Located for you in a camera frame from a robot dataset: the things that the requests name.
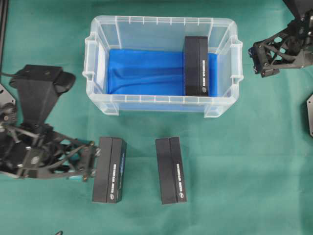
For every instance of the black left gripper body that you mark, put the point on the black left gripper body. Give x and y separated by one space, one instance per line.
50 155

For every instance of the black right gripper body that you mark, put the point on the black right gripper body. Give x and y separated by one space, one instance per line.
291 48

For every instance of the black camera box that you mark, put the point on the black camera box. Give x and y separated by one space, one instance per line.
110 166
170 169
195 64

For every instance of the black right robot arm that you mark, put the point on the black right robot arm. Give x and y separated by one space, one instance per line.
299 8

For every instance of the clear plastic storage case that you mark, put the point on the clear plastic storage case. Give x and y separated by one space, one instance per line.
162 34

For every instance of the blue cloth liner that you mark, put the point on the blue cloth liner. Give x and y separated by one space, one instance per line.
143 72

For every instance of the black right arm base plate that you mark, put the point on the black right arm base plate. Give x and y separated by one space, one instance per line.
310 114

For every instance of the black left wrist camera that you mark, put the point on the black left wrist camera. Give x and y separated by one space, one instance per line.
39 88

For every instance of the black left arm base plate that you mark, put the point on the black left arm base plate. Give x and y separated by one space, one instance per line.
5 97

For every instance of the black aluminium frame rail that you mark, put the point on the black aluminium frame rail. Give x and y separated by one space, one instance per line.
3 19

